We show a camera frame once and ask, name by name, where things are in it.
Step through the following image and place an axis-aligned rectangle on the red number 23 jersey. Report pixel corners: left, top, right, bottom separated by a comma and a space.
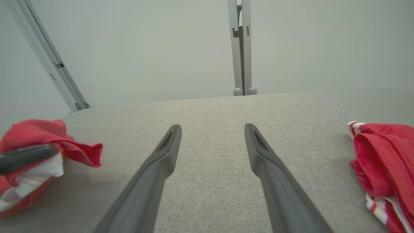
0, 119, 103, 218

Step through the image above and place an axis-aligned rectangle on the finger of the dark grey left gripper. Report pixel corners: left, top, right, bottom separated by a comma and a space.
0, 144, 58, 175

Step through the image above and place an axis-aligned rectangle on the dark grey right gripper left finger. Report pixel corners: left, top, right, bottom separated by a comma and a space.
93, 124, 182, 233

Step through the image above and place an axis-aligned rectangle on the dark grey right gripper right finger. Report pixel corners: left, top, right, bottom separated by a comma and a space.
245, 123, 333, 233

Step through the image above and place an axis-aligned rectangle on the grey metal frame post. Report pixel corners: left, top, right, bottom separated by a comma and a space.
3, 0, 91, 113
226, 0, 257, 96

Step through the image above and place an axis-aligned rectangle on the red jersey with white sleeves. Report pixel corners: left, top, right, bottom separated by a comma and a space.
348, 121, 414, 233

